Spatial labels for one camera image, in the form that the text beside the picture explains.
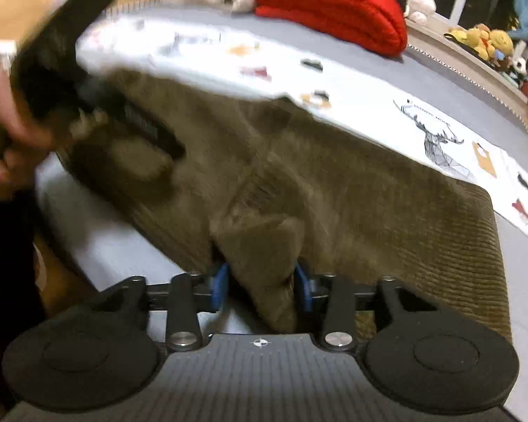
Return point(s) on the white printed sheet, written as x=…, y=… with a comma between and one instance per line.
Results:
x=361, y=92

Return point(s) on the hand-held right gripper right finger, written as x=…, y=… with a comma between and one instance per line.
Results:
x=303, y=292

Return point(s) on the person's dark clothing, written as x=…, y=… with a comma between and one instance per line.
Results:
x=4, y=263

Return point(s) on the black and white plush toy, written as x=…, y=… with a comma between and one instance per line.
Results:
x=518, y=67

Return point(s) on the person's left hand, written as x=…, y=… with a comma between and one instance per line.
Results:
x=9, y=114

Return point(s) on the red knitted blanket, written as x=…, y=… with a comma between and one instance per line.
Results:
x=334, y=4

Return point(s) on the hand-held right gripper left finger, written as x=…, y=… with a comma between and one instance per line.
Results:
x=220, y=288

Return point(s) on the yellow plush toy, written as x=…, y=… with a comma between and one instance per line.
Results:
x=484, y=39

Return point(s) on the beige padded bed edge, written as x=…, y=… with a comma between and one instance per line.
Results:
x=475, y=70

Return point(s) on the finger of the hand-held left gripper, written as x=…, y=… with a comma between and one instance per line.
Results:
x=152, y=129

